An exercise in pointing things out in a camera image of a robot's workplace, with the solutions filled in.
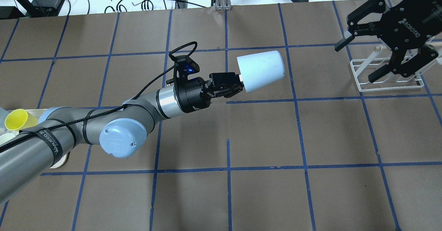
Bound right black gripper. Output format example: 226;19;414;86
334;0;442;83

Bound white wire cup rack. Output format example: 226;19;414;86
349;42;441;93

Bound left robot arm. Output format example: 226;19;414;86
0;72;244;204

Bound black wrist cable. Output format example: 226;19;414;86
0;41;198;152

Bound yellow plastic cup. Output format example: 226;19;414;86
4;109;38;131

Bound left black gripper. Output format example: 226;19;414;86
175;73;242;113

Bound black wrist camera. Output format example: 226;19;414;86
175;55;200;79

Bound light blue plastic cup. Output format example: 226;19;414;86
237;50;285;93

